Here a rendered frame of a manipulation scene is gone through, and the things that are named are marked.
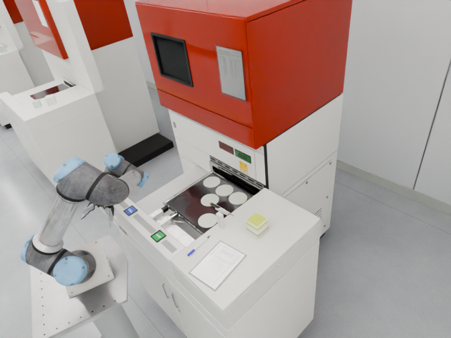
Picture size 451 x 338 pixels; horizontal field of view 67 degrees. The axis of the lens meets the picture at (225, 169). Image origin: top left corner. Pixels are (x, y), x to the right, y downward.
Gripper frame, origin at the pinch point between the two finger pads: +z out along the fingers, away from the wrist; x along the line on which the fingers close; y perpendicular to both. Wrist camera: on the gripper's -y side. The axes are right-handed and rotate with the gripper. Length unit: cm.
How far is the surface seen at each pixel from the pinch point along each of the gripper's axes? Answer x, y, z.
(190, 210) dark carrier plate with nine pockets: 43.2, -6.5, -18.4
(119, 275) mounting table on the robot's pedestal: 18.7, 0.8, 20.5
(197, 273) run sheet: 53, 28, 10
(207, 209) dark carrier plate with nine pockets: 52, -5, -21
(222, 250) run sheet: 62, 23, -2
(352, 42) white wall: 129, -45, -179
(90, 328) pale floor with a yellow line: -4, -83, 67
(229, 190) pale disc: 61, -11, -35
